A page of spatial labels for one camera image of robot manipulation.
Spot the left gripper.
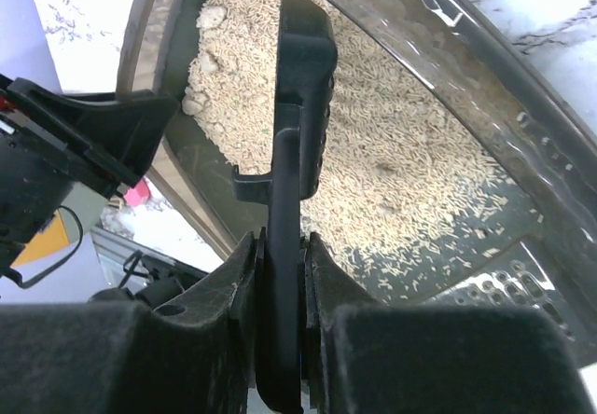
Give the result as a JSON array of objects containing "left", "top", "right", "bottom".
[{"left": 1, "top": 78, "right": 178, "bottom": 246}]

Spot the black litter scoop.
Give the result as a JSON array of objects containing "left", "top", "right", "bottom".
[{"left": 232, "top": 0, "right": 338, "bottom": 413}]

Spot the small pink object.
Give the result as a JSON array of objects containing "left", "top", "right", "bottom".
[{"left": 123, "top": 178, "right": 151, "bottom": 207}]

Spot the dark grey litter box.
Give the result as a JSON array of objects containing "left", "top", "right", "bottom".
[{"left": 117, "top": 0, "right": 596, "bottom": 366}]

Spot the beige cat litter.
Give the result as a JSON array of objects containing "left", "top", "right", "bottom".
[{"left": 182, "top": 0, "right": 507, "bottom": 291}]

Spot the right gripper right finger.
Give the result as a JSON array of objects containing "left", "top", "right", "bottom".
[{"left": 303, "top": 234, "right": 583, "bottom": 413}]

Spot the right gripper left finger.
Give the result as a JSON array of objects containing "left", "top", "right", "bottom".
[{"left": 1, "top": 234, "right": 256, "bottom": 413}]

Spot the cream cylinder with orange lid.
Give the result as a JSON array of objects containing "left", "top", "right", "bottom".
[{"left": 12, "top": 184, "right": 107, "bottom": 268}]

